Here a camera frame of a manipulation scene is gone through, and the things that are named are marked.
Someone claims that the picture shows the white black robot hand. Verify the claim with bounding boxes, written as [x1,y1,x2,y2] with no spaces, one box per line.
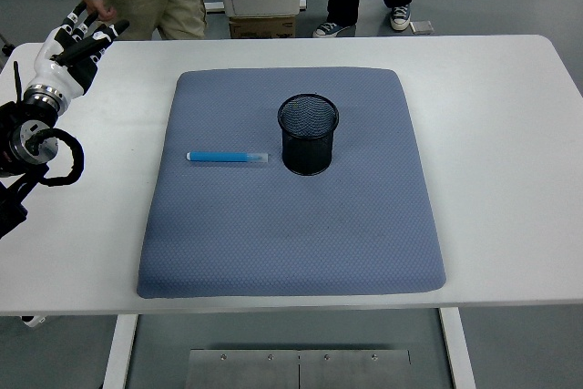
[25,0,130,99]

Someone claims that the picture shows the blue-grey padded mat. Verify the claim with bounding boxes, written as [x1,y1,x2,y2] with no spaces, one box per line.
[136,67,447,301]

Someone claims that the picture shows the black mesh pen holder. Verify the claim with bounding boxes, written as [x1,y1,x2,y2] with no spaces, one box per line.
[277,93,341,177]

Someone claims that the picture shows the white table leg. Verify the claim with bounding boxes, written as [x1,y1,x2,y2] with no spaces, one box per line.
[100,314,138,389]
[438,307,477,389]

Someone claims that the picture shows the grey metal plate with screws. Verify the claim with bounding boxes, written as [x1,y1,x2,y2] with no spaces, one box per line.
[299,349,412,389]
[184,349,301,389]

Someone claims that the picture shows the brown cardboard box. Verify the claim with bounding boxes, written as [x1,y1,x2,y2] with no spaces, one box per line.
[228,15,297,40]

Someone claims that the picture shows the blue marker pen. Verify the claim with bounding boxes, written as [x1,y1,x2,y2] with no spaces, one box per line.
[185,149,271,166]

